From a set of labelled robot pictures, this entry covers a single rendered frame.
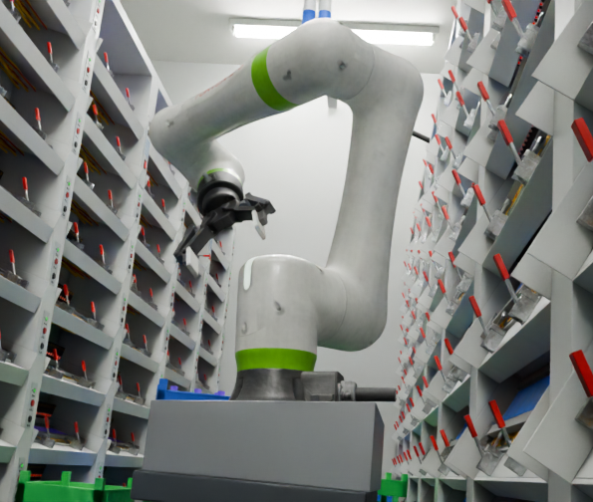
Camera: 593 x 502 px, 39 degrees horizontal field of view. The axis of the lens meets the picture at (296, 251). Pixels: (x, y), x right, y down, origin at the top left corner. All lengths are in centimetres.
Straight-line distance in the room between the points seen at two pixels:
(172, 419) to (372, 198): 52
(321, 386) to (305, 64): 52
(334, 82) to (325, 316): 38
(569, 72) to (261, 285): 59
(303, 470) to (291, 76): 64
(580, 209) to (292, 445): 52
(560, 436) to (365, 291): 65
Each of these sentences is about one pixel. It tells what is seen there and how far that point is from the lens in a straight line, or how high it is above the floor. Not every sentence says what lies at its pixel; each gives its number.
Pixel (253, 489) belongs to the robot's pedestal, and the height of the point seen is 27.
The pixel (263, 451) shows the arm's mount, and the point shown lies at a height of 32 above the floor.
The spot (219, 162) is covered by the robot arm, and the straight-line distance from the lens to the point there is 172.
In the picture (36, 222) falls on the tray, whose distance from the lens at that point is 236.
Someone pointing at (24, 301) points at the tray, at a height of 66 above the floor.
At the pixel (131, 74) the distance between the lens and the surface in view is 338.
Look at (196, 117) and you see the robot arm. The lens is 162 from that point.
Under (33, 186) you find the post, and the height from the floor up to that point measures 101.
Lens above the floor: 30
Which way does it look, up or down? 15 degrees up
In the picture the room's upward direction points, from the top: 5 degrees clockwise
